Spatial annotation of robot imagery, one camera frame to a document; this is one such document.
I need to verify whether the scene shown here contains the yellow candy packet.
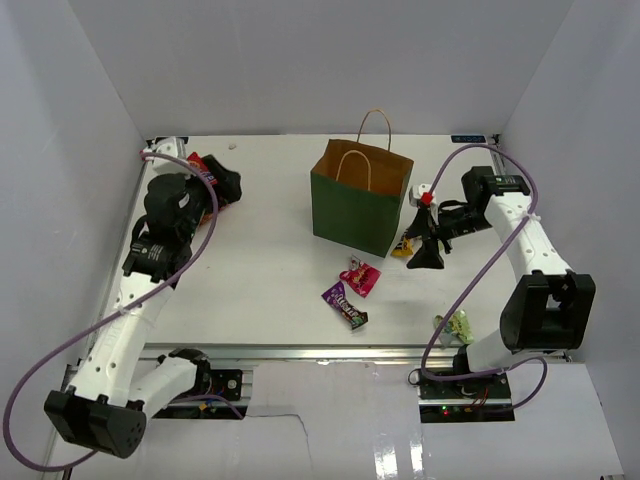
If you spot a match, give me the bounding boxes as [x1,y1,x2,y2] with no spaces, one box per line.
[391,230,414,258]

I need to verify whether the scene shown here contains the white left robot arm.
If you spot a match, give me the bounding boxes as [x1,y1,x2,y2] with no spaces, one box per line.
[44,154,242,458]

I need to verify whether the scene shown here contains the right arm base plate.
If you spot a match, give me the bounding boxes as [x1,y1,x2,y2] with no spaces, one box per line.
[407,369,515,424]

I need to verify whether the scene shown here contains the aluminium table rail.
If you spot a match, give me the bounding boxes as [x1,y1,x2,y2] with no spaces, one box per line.
[139,342,451,363]

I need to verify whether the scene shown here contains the green paper bag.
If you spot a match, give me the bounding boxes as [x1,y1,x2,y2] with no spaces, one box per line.
[310,116,414,258]

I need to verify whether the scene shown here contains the pink candy packet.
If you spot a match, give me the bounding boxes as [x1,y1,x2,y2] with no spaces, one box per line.
[339,255,381,298]

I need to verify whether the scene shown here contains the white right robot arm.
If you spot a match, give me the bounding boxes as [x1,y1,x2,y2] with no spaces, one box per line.
[406,166,596,399]

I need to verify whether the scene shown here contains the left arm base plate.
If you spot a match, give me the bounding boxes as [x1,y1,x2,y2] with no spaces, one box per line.
[154,369,248,420]

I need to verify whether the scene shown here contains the purple chocolate bar wrapper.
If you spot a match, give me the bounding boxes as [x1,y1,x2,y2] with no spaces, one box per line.
[321,281,368,330]

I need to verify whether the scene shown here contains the light green snack wrapper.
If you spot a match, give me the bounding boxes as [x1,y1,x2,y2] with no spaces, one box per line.
[437,310,475,347]

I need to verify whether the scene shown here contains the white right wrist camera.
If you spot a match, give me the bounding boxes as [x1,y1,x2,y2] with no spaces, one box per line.
[409,183,438,215]

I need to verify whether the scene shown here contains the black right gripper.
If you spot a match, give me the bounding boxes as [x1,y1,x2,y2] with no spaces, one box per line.
[406,205,493,271]

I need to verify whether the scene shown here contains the red cookie snack bag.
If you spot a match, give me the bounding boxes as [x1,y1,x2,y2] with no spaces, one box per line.
[185,152,236,229]

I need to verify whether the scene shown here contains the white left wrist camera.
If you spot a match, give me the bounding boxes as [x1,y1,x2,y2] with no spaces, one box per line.
[143,136,189,159]

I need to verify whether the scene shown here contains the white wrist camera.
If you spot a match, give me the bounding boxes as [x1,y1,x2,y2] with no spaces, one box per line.
[143,136,189,159]
[409,183,438,215]

